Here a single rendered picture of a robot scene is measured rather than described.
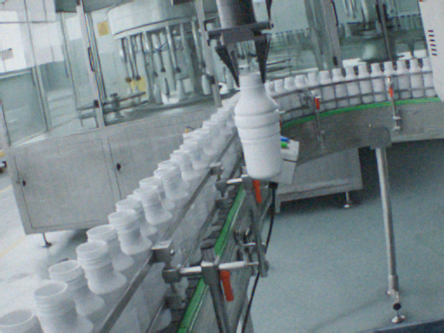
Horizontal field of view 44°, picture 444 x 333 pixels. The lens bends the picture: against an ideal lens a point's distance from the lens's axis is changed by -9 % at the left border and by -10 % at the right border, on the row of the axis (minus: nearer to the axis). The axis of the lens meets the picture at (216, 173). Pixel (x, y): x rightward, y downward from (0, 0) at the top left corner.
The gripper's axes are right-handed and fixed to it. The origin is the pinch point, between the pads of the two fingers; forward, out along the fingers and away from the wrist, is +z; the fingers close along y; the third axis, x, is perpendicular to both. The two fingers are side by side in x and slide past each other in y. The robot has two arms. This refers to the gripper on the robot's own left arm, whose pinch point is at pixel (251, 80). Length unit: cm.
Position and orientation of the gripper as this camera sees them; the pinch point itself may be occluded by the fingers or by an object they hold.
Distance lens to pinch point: 93.6
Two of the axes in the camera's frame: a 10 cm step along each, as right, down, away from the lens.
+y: 9.6, -1.2, -2.4
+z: 1.9, 9.4, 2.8
